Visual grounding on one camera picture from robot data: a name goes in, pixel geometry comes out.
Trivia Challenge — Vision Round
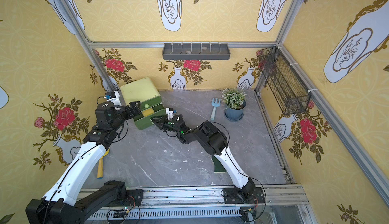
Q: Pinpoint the green yellow sponge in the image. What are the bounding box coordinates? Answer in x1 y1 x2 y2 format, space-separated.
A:
212 156 226 173

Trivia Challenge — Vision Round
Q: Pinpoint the yellow sponge in drawer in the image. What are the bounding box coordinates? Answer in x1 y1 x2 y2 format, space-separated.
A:
142 108 155 117

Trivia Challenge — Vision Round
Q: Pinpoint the light blue garden fork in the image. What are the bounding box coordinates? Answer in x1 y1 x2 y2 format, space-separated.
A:
210 98 221 121

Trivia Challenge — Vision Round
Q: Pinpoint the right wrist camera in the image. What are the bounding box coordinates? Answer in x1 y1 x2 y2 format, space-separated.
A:
166 107 176 120

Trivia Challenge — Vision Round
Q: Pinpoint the yellow toy shovel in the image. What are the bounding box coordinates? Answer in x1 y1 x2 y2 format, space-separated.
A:
97 149 109 179

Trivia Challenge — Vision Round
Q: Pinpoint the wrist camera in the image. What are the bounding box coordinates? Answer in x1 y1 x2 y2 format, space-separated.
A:
104 91 122 105
166 107 176 120

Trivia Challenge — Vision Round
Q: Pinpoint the aluminium mounting rail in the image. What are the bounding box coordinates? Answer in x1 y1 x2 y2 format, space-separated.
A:
86 184 318 224

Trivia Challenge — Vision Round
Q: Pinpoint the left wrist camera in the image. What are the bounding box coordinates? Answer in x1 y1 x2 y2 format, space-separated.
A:
104 91 122 105

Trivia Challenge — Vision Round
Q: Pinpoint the grey wall shelf tray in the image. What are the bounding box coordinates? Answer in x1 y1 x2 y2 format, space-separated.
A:
162 42 231 60

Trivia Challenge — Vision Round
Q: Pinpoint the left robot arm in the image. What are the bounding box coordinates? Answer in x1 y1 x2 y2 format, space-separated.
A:
25 101 141 224

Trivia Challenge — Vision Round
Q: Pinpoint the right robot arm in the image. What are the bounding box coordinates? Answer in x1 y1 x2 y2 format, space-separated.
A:
151 115 256 203

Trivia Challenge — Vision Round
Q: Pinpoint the artificial green plant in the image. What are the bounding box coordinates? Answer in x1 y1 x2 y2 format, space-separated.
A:
222 88 247 110

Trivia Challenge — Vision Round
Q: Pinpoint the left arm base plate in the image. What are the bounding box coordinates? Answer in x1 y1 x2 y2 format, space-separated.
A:
121 189 144 207

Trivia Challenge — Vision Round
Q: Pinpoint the blue plant pot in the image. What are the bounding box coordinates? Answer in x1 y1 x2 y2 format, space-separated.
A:
224 100 246 122

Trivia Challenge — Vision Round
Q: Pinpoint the black wire mesh basket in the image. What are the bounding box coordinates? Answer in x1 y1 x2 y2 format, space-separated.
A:
259 47 311 115

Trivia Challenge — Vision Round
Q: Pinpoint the light green drawer cabinet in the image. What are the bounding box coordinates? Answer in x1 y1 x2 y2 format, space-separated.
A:
120 77 161 104

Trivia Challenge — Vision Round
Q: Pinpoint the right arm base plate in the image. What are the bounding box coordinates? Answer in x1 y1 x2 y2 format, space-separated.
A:
221 187 265 205

